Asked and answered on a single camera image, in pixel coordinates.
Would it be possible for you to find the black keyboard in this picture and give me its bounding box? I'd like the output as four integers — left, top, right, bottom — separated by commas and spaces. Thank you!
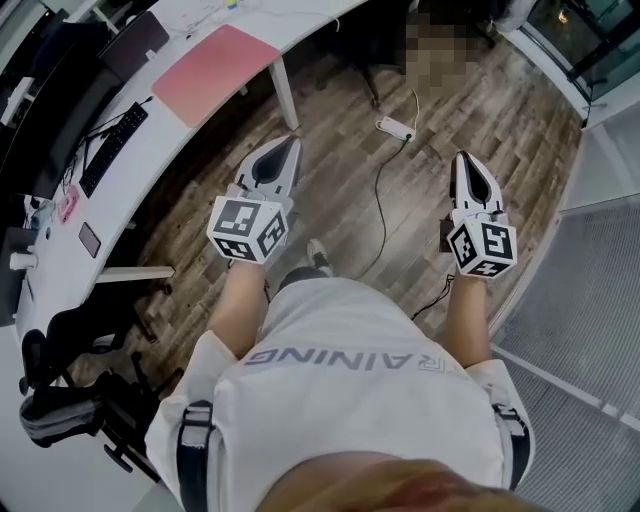
78, 101, 150, 199

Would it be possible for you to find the white power cable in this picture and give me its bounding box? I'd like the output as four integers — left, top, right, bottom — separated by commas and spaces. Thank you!
410, 83, 427, 135

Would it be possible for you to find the dark smartphone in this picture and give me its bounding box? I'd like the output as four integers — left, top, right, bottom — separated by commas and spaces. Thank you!
78, 221, 103, 259

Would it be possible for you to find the large black monitor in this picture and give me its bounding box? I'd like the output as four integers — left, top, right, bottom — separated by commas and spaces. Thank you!
0, 67, 124, 204

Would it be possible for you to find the white power strip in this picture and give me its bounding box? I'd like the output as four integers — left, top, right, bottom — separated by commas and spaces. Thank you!
375, 115, 417, 142

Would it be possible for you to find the black office chair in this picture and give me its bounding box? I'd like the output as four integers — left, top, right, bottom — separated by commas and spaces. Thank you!
18, 293, 164, 484

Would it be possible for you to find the pink small gadget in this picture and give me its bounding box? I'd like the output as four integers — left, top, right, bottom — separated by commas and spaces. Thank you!
57, 185, 82, 224

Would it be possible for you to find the white t-shirt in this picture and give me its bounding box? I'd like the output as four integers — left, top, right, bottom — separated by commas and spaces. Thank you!
144, 277, 537, 512

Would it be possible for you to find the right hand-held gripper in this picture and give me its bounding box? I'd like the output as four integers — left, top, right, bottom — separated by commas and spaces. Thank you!
445, 151, 518, 278

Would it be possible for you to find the black floor cable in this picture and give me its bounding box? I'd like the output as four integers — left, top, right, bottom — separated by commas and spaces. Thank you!
358, 133, 444, 282

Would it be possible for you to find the person's right forearm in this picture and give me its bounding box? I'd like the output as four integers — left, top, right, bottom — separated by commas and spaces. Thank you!
441, 272, 495, 370

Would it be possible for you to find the black harness strap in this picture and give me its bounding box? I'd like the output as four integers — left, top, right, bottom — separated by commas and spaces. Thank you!
180, 399, 215, 512
491, 398, 532, 492

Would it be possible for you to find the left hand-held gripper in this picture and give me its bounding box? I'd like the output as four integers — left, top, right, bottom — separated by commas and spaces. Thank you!
207, 135, 304, 266

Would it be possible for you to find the grey black backpack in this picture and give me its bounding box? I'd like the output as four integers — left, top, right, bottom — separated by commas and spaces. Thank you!
18, 385, 105, 450

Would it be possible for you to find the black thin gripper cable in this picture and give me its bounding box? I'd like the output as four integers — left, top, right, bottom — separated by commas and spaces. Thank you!
409, 273, 455, 322

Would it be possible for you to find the person's left forearm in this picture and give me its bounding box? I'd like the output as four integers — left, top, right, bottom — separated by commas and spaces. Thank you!
206, 260, 267, 362

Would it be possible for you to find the white sneaker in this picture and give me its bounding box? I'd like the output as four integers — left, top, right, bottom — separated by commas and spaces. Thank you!
305, 238, 335, 277

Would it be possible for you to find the white desk leg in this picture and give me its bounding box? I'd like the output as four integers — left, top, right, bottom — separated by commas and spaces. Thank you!
96, 265, 177, 285
268, 49, 301, 132

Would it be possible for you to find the pink desk mat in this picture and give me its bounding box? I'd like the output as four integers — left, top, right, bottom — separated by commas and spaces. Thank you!
151, 23, 281, 129

